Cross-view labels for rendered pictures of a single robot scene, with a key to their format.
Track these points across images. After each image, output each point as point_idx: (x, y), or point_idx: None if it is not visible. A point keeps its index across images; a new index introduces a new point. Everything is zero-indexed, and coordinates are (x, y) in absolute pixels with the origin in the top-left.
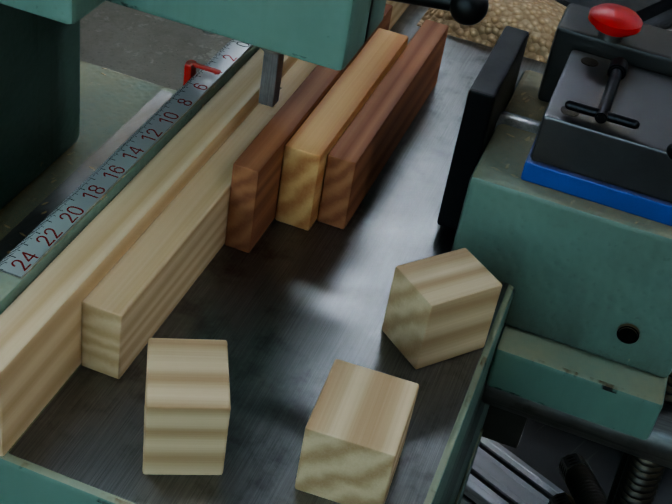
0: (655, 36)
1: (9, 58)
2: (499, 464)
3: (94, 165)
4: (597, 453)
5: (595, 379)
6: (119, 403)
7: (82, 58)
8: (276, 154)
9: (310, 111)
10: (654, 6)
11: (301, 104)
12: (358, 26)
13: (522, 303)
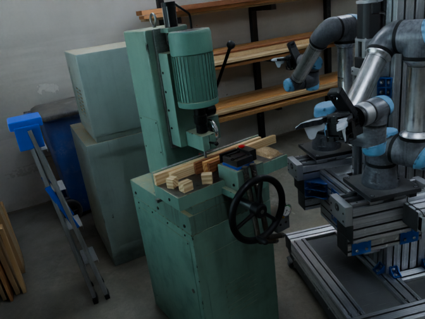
0: (248, 148)
1: (188, 155)
2: (318, 262)
3: None
4: (348, 266)
5: (229, 191)
6: None
7: (292, 183)
8: (199, 162)
9: (209, 158)
10: (331, 154)
11: (208, 157)
12: (206, 146)
13: (225, 181)
